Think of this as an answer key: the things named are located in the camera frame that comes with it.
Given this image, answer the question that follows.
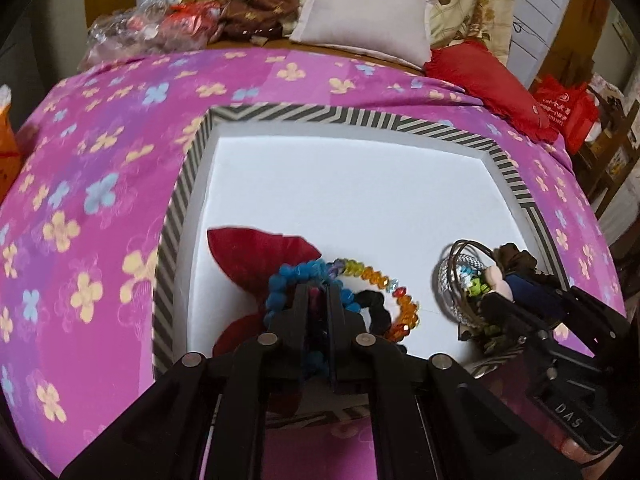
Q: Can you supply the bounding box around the grey pillow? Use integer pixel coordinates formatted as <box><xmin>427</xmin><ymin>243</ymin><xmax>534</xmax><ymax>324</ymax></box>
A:
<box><xmin>289</xmin><ymin>0</ymin><xmax>438</xmax><ymax>68</ymax></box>

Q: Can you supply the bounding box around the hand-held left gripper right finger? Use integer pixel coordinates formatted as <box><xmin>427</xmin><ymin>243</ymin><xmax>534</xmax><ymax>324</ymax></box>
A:
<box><xmin>325</xmin><ymin>284</ymin><xmax>584</xmax><ymax>480</ymax></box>

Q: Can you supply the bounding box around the pink floral bedsheet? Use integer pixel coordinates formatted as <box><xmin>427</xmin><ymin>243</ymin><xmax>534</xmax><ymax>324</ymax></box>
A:
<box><xmin>0</xmin><ymin>47</ymin><xmax>628</xmax><ymax>478</ymax></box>

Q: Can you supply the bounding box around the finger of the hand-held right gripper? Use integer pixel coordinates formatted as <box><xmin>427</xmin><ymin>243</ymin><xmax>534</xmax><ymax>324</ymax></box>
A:
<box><xmin>480</xmin><ymin>297</ymin><xmax>548</xmax><ymax>357</ymax></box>
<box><xmin>502</xmin><ymin>270</ymin><xmax>571</xmax><ymax>328</ymax></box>

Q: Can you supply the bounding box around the black scrunchie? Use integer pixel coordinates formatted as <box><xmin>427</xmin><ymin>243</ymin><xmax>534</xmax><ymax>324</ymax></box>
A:
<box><xmin>342</xmin><ymin>290</ymin><xmax>408</xmax><ymax>356</ymax></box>

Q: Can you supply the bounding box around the red shopping bag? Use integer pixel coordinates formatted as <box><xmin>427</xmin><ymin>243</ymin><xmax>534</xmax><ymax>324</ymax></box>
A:
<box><xmin>532</xmin><ymin>75</ymin><xmax>601</xmax><ymax>155</ymax></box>

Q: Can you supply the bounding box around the rainbow crystal bead bracelet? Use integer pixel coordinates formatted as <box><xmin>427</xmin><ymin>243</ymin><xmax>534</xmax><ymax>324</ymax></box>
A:
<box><xmin>327</xmin><ymin>257</ymin><xmax>421</xmax><ymax>343</ymax></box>

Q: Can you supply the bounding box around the red velvet bow scrunchie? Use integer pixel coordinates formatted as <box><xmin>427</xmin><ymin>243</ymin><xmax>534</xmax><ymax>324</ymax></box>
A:
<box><xmin>206</xmin><ymin>227</ymin><xmax>322</xmax><ymax>361</ymax></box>

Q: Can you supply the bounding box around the wooden chair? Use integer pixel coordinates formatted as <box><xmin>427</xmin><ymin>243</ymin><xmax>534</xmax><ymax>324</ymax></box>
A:
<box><xmin>585</xmin><ymin>72</ymin><xmax>640</xmax><ymax>211</ymax></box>

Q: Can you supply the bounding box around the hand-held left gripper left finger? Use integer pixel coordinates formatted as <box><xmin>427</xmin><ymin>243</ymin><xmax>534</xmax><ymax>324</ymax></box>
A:
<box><xmin>60</xmin><ymin>282</ymin><xmax>332</xmax><ymax>480</ymax></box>

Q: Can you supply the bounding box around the blue bead bracelet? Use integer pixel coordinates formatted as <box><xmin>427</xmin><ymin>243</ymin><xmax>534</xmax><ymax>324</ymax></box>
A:
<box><xmin>265</xmin><ymin>260</ymin><xmax>342</xmax><ymax>381</ymax></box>

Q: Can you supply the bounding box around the red ruffled pillow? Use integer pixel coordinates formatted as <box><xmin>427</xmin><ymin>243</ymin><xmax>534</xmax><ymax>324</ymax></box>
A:
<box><xmin>424</xmin><ymin>41</ymin><xmax>558</xmax><ymax>143</ymax></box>

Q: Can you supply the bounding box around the orange plastic basket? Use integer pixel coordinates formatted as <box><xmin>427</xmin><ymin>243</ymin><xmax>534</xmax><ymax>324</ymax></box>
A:
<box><xmin>0</xmin><ymin>102</ymin><xmax>23</xmax><ymax>201</ymax></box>

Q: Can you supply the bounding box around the red foil packet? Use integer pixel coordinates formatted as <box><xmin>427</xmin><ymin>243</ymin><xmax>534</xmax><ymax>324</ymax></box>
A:
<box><xmin>162</xmin><ymin>2</ymin><xmax>223</xmax><ymax>36</ymax></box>

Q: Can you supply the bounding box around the pile of flower hair ties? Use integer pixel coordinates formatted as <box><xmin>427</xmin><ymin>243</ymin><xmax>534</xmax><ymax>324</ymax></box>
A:
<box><xmin>447</xmin><ymin>240</ymin><xmax>521</xmax><ymax>356</ymax></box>

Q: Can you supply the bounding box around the clear plastic bag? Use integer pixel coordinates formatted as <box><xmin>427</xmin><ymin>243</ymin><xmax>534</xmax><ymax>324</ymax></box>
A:
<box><xmin>77</xmin><ymin>0</ymin><xmax>176</xmax><ymax>68</ymax></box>

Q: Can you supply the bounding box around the brown patterned blanket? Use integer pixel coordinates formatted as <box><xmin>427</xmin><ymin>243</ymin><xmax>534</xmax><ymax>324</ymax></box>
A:
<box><xmin>217</xmin><ymin>0</ymin><xmax>313</xmax><ymax>41</ymax></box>

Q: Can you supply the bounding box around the silver sparkly bracelet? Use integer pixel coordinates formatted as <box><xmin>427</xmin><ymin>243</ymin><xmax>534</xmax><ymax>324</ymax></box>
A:
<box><xmin>439</xmin><ymin>255</ymin><xmax>488</xmax><ymax>326</ymax></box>

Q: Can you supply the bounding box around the striped shallow cardboard box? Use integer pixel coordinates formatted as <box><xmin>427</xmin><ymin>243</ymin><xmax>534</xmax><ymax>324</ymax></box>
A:
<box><xmin>151</xmin><ymin>102</ymin><xmax>573</xmax><ymax>428</ymax></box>

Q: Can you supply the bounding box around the brown scrunchie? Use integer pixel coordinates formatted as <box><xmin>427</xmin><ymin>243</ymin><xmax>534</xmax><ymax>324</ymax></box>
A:
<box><xmin>492</xmin><ymin>242</ymin><xmax>541</xmax><ymax>276</ymax></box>

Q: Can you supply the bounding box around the cream floral quilt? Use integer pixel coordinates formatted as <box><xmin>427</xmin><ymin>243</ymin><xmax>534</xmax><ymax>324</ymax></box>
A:
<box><xmin>345</xmin><ymin>0</ymin><xmax>516</xmax><ymax>53</ymax></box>

